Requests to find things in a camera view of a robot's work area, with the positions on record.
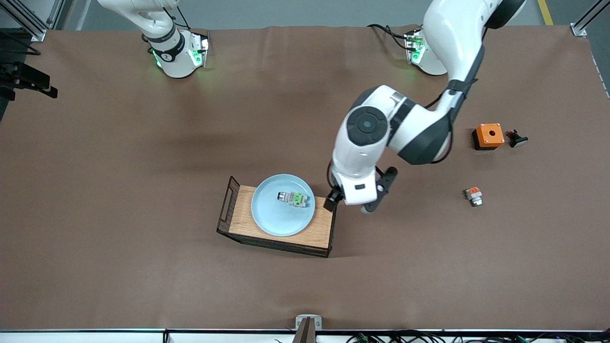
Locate black square push button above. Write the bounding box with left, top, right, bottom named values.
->
left=505, top=129, right=529, bottom=148

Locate red push button green block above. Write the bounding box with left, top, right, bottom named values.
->
left=277, top=191, right=309, bottom=208

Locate white table edge rail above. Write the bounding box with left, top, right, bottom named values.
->
left=0, top=329, right=610, bottom=343

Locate light blue plate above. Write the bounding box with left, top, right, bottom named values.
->
left=251, top=174, right=315, bottom=237

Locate black cable at arm base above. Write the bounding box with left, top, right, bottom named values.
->
left=367, top=23, right=410, bottom=50

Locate brown tapered pole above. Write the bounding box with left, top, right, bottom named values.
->
left=292, top=318, right=316, bottom=343

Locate black cable tangle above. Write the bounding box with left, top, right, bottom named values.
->
left=346, top=330, right=610, bottom=343

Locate grey metal bracket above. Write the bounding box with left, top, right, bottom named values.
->
left=295, top=314, right=323, bottom=331

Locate brown table cover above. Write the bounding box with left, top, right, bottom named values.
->
left=0, top=24, right=610, bottom=332

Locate black wire tray wooden base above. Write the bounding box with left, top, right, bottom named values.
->
left=217, top=176, right=340, bottom=259

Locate orange button enclosure box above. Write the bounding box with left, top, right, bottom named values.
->
left=472, top=123, right=505, bottom=151

